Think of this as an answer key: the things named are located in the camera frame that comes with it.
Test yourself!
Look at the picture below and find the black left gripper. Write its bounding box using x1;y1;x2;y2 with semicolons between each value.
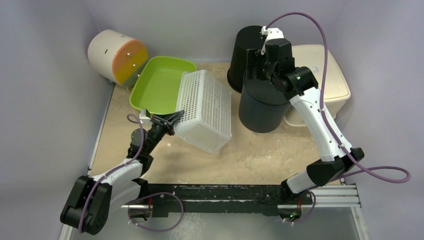
145;111;185;155

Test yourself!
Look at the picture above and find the green and white tray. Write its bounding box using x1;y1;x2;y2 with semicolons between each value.
129;56;197;115

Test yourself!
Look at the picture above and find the large black plastic bin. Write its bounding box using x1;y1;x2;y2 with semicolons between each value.
227;25;265;93

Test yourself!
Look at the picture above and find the white perforated basket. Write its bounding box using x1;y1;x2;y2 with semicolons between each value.
174;69;232;155

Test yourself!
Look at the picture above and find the dark blue bin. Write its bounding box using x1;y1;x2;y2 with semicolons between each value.
238;73;291;133

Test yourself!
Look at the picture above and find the cream perforated plastic basket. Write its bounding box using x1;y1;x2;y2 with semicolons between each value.
284;44;351;127

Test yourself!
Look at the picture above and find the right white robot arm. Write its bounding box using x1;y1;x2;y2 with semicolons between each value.
238;38;365;204

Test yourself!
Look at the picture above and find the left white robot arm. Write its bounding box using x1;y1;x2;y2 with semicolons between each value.
59;109;185;235

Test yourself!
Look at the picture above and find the white drum with coloured drawers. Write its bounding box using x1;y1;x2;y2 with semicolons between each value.
87;29;149;88

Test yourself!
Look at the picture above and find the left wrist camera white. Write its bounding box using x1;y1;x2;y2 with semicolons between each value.
139;109;152;123

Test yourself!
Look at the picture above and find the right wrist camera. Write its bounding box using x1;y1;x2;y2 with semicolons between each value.
260;26;285;55

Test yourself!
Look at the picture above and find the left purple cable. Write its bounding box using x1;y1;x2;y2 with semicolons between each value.
78;113;147;234

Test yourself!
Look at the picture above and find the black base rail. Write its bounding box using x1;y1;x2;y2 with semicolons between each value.
129;183;314;218

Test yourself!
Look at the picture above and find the aluminium frame rail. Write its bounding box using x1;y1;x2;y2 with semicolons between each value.
123;185;360;210

